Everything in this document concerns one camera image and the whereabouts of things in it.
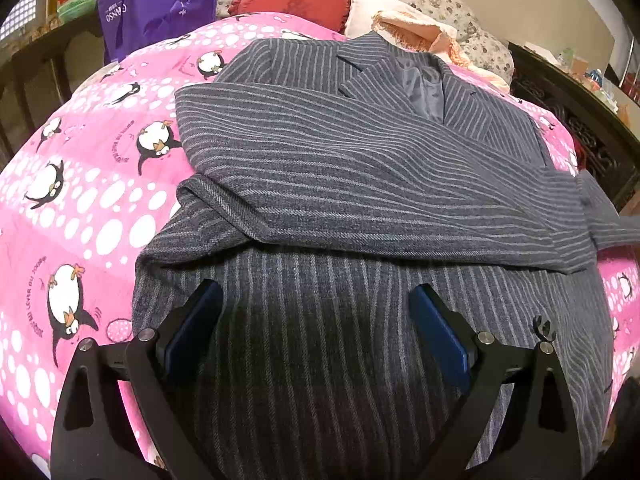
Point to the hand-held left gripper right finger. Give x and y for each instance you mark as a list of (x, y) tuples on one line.
[(440, 330)]

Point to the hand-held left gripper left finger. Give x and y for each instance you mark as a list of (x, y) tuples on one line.
[(192, 327)]

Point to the grey striped suit jacket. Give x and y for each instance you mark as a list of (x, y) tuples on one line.
[(360, 240)]

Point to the pink penguin print bedsheet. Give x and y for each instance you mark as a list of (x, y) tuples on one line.
[(85, 210)]

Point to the dark carved wooden cabinet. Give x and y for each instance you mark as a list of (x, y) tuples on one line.
[(575, 110)]

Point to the peach fringed cloth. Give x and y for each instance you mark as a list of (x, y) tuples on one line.
[(430, 35)]

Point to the wooden side table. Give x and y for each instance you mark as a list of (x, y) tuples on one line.
[(35, 65)]

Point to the cream pillow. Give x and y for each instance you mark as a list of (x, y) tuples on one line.
[(380, 15)]

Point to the grey floral quilt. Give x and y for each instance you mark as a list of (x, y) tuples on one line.
[(430, 5)]

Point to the purple tote bag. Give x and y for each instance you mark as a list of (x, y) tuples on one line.
[(155, 2)]

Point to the green plastic container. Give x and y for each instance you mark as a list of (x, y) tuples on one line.
[(75, 10)]

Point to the red heart-shaped pillow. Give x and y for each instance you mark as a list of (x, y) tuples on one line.
[(295, 2)]

